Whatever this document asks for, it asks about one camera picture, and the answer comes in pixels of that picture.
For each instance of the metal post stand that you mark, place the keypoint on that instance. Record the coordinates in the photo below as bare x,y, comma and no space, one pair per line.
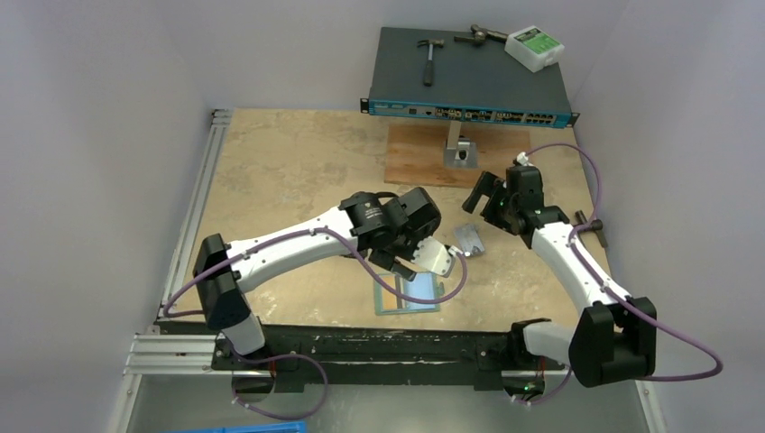
460,152

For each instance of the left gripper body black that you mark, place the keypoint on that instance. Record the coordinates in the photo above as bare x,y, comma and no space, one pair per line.
404,247

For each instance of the teal card holder wallet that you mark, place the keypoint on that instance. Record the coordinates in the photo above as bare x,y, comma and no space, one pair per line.
425,286

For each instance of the plywood board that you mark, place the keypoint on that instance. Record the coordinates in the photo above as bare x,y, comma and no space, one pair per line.
416,154

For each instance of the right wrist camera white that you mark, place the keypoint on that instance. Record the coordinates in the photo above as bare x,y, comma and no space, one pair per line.
522,159

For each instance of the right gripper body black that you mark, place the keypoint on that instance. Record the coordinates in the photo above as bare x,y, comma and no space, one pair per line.
493,208

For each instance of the aluminium frame rail front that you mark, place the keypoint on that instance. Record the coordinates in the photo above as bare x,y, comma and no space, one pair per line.
170,355

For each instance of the white green box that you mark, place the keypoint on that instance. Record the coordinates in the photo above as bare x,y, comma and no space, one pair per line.
533,48

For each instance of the small claw hammer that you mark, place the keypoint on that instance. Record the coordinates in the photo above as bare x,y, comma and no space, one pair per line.
429,68

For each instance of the network switch dark blue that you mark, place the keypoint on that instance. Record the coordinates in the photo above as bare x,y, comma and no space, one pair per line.
472,84

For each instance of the dark hammer tool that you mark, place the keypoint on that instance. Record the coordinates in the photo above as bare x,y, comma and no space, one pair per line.
480,35

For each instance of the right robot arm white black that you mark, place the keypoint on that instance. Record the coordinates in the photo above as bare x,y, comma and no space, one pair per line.
613,340

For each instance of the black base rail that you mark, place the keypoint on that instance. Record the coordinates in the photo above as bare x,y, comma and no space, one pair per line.
297,356

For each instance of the aluminium frame rail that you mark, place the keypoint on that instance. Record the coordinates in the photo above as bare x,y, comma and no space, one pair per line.
220,122
170,355

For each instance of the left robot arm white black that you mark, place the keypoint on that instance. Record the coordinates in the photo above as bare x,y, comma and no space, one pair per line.
383,228

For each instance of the blue plastic bin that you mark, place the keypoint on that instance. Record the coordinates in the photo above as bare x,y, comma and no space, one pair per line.
280,427

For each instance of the aluminium frame rail left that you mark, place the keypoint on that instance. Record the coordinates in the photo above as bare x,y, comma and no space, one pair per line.
220,122

